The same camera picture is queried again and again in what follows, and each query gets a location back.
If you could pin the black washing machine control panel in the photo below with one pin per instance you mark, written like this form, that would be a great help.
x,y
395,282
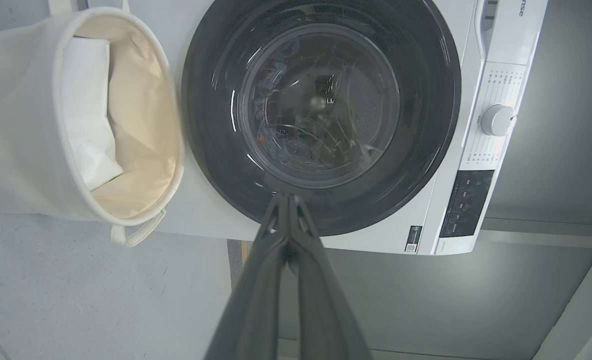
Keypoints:
x,y
468,202

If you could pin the black round washer door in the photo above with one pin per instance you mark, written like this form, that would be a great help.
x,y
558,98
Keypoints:
x,y
426,100

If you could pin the dark QR code sticker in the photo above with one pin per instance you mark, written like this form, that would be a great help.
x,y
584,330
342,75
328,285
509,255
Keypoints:
x,y
413,239

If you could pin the white washing machine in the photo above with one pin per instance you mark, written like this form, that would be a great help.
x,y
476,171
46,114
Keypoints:
x,y
200,215

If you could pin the white folded cloth pad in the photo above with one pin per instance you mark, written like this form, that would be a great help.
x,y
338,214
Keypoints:
x,y
85,110

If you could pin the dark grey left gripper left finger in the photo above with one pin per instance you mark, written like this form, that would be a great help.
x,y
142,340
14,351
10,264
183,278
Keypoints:
x,y
255,300

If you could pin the cream fabric laundry basket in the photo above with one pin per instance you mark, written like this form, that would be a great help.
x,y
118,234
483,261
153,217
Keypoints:
x,y
15,125

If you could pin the white detergent drawer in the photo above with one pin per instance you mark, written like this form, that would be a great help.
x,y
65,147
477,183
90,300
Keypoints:
x,y
487,30

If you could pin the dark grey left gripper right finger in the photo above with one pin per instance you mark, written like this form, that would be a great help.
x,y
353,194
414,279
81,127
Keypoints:
x,y
326,310

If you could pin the white washing machine dial knob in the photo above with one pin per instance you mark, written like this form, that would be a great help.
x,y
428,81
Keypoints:
x,y
497,120

